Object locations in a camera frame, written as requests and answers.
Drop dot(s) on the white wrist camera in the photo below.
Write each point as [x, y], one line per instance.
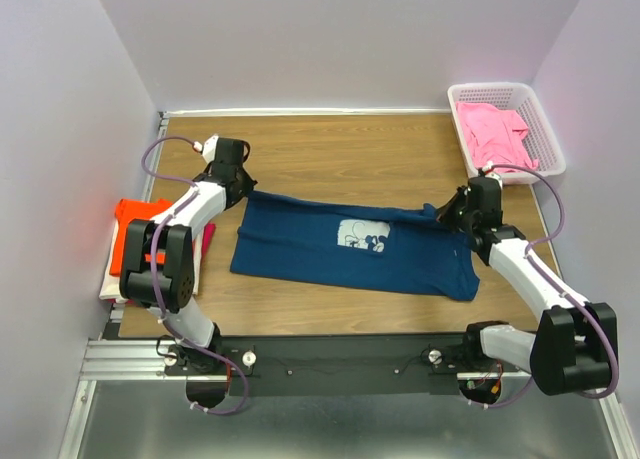
[491, 173]
[207, 149]

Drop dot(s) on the pink t-shirt in basket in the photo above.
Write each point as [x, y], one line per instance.
[494, 135]

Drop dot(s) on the magenta folded t-shirt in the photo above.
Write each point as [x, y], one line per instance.
[207, 236]

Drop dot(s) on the aluminium extrusion rail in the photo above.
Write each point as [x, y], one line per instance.
[125, 359]

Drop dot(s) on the navy blue printed t-shirt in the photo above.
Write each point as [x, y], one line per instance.
[374, 248]

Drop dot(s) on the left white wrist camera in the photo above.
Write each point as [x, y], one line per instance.
[207, 149]

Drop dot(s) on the black mounting base plate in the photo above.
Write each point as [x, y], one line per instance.
[488, 388]

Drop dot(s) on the white plastic laundry basket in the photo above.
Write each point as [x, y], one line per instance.
[541, 142]

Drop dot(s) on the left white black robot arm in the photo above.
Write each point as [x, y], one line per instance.
[158, 269]

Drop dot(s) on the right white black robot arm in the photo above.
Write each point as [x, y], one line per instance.
[574, 348]

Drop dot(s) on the orange folded t-shirt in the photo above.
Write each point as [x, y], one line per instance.
[126, 211]

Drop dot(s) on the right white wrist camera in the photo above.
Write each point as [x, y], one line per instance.
[491, 173]

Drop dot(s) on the white folded t-shirt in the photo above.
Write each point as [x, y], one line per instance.
[110, 291]

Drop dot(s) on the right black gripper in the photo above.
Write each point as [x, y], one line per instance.
[445, 215]

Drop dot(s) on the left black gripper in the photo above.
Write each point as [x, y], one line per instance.
[247, 186]

